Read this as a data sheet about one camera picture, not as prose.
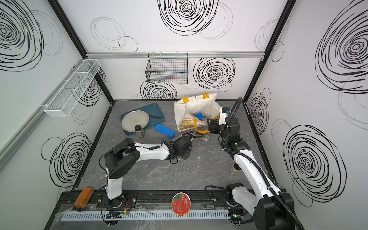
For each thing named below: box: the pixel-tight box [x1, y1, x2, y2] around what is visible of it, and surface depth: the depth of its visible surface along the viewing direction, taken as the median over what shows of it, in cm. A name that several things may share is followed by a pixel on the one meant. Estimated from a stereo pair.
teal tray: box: [120, 103, 165, 136], surface depth 110 cm
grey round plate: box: [121, 110, 150, 133], surface depth 110 cm
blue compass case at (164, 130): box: [154, 123, 176, 138], surface depth 104 cm
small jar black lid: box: [134, 124, 145, 138], surface depth 94 cm
